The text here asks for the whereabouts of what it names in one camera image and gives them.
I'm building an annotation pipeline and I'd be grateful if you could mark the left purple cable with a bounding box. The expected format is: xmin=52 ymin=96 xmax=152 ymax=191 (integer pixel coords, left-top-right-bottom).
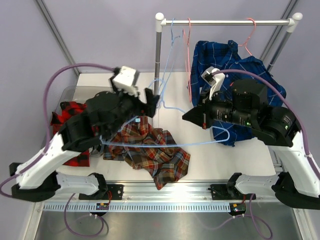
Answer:
xmin=0 ymin=62 xmax=118 ymax=198

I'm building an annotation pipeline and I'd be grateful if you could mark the aluminium rail base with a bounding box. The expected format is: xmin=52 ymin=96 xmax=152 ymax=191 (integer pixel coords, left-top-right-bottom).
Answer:
xmin=49 ymin=181 xmax=288 ymax=201

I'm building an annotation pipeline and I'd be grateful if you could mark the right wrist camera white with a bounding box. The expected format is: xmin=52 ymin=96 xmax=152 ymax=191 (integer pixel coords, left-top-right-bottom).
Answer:
xmin=201 ymin=66 xmax=226 ymax=100

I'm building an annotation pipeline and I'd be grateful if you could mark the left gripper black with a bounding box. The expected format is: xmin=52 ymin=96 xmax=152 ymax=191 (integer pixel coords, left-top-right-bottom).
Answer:
xmin=104 ymin=76 xmax=158 ymax=138

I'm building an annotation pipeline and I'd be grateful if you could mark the light blue wire hanger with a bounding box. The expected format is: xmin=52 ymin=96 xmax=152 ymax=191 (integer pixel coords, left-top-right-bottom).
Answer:
xmin=160 ymin=18 xmax=182 ymax=91

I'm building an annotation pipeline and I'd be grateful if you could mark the blue shirt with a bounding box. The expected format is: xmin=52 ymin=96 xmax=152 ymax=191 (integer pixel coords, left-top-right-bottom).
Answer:
xmin=190 ymin=40 xmax=287 ymax=147

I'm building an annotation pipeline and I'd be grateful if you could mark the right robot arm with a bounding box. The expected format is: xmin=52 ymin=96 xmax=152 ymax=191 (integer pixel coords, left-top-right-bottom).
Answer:
xmin=182 ymin=78 xmax=320 ymax=210

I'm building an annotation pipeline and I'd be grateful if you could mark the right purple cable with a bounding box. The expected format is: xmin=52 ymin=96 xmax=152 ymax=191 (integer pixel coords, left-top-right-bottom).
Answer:
xmin=212 ymin=69 xmax=320 ymax=183

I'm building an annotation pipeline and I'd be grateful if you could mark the pink hanger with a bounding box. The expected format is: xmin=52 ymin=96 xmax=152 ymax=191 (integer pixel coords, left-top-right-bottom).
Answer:
xmin=182 ymin=17 xmax=192 ymax=103
xmin=238 ymin=17 xmax=257 ymax=56

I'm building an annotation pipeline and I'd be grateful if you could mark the red black plaid shirt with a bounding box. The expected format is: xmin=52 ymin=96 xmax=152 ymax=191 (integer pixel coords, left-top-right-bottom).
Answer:
xmin=50 ymin=101 xmax=90 ymax=167

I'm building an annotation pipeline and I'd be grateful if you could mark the black white plaid shirt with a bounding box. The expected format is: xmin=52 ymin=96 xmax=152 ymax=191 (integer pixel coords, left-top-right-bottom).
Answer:
xmin=89 ymin=145 xmax=104 ymax=156

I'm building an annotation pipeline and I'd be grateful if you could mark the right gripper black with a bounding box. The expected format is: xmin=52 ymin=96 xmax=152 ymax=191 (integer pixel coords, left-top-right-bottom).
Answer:
xmin=184 ymin=87 xmax=256 ymax=129

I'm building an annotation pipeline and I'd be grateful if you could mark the purple cable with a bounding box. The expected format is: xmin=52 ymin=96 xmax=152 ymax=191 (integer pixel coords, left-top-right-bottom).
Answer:
xmin=212 ymin=69 xmax=320 ymax=183
xmin=0 ymin=62 xmax=118 ymax=198

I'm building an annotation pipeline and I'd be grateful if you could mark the brown plaid shirt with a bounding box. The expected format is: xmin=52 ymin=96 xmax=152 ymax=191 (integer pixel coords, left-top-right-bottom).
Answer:
xmin=103 ymin=116 xmax=191 ymax=190

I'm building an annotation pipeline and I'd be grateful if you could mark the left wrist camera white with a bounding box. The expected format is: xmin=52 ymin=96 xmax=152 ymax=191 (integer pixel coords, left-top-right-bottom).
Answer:
xmin=109 ymin=66 xmax=140 ymax=97

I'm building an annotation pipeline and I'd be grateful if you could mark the white slotted cable duct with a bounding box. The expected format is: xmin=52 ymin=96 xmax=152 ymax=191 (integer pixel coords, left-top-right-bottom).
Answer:
xmin=43 ymin=202 xmax=234 ymax=213

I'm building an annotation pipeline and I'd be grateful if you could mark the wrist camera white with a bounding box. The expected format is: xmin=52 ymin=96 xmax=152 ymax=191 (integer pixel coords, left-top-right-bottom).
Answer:
xmin=109 ymin=66 xmax=140 ymax=97
xmin=201 ymin=66 xmax=226 ymax=100

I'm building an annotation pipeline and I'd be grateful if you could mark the clear plastic bin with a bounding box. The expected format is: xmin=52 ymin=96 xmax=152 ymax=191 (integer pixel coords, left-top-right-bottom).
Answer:
xmin=41 ymin=86 xmax=108 ymax=158

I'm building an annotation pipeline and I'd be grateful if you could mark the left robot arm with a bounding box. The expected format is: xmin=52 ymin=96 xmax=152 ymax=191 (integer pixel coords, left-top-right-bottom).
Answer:
xmin=9 ymin=88 xmax=160 ymax=203

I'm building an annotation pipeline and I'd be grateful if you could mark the clothes rack metal white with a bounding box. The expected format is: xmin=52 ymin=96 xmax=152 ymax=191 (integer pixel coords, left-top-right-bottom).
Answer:
xmin=153 ymin=12 xmax=303 ymax=91

